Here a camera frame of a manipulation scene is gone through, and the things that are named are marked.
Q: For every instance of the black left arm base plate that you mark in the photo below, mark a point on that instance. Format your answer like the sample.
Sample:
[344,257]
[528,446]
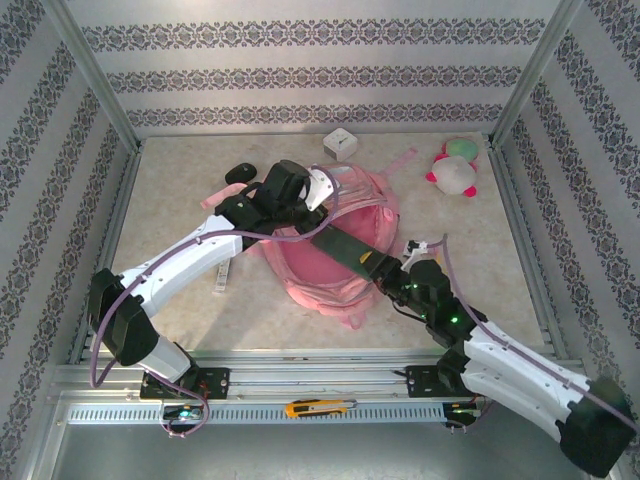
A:
[217,382]

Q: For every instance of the pink backpack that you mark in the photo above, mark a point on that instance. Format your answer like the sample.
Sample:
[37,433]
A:
[305,270]

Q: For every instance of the white square alarm clock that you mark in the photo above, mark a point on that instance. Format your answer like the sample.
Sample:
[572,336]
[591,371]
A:
[340,144]

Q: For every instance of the dark green brown book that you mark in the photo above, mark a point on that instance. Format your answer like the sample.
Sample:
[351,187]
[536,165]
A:
[345,250]

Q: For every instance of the small LED circuit board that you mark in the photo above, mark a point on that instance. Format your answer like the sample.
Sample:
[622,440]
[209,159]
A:
[185,414]
[462,411]

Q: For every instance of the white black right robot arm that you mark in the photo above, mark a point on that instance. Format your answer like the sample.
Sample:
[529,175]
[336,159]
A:
[510,370]

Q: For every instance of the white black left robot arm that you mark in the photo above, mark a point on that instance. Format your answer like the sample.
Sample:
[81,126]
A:
[190,260]

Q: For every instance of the white pink green plush toy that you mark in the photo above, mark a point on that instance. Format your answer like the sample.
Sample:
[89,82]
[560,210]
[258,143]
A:
[455,172]

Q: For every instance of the yellow black utility knife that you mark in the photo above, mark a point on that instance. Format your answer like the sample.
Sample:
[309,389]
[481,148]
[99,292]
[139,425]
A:
[305,409]

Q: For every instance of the white printed ruler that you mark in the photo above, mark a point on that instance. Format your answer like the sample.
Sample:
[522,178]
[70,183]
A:
[222,277]

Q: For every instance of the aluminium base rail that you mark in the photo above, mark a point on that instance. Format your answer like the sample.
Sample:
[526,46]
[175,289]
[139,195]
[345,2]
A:
[320,372]

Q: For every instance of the black computer mouse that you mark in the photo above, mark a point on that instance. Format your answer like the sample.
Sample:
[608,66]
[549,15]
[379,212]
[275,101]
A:
[241,173]

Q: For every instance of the aluminium table side rail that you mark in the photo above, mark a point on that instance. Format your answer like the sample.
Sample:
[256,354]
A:
[520,220]
[117,230]

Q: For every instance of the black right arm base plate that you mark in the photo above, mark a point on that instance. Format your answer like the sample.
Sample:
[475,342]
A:
[422,382]

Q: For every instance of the aluminium frame post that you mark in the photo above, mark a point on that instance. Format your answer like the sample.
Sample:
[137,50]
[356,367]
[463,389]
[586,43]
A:
[95,75]
[540,70]

